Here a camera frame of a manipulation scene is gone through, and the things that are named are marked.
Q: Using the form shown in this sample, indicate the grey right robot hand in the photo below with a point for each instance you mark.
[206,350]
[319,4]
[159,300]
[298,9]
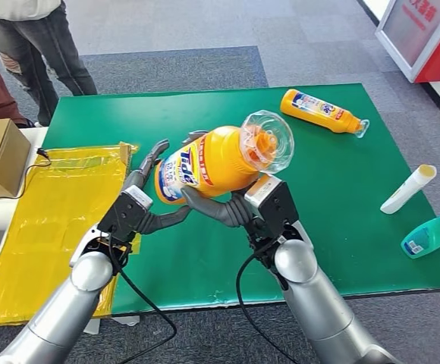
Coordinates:
[220,208]

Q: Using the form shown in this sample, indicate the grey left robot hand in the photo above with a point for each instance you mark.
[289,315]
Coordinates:
[135,180]

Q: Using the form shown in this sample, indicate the orange detergent bottle clear cap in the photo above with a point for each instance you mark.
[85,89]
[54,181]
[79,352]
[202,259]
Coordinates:
[216,160]
[318,110]

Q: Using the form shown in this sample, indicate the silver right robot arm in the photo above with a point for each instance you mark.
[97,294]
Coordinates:
[322,306]

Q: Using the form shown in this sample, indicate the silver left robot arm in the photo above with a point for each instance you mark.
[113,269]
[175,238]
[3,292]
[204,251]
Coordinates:
[64,301]

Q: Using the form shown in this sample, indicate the white tube bottle yellow end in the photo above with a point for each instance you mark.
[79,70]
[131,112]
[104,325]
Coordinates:
[410,188]

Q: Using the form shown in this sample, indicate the teal plastic bottle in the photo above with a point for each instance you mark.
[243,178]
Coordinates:
[430,236]

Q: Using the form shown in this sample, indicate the yellow plastic wrapped package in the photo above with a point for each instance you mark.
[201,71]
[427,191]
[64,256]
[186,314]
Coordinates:
[34,226]

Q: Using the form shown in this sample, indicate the white paper piece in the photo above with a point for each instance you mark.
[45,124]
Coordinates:
[125,320]

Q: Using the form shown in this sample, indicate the green table mat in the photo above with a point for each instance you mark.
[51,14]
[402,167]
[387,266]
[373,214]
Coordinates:
[337,211]

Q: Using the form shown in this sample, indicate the brown cardboard box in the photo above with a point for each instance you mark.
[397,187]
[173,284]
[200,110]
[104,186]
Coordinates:
[0,158]

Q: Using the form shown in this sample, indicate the red and white display stand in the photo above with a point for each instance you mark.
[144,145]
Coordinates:
[421,40]

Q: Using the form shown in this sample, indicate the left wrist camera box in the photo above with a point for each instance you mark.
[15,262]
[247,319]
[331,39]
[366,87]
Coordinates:
[127,213]

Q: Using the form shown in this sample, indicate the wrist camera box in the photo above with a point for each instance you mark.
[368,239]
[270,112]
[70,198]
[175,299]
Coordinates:
[273,201]
[127,213]

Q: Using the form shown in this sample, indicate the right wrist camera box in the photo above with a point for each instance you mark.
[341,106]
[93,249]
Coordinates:
[273,201]

